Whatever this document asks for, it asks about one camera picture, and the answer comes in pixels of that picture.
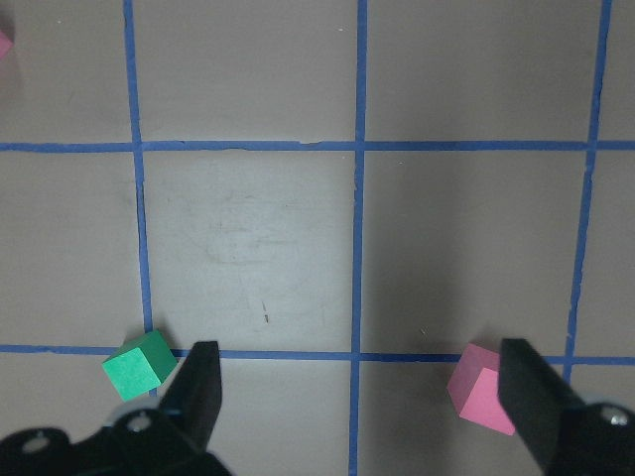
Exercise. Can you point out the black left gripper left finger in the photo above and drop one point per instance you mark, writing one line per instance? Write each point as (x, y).
(193, 401)

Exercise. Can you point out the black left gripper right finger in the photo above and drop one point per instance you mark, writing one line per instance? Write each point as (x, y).
(543, 407)

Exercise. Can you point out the green foam cube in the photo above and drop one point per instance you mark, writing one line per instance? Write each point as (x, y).
(140, 365)

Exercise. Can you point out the pink foam cube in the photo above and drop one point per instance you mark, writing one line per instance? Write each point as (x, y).
(473, 389)
(6, 44)

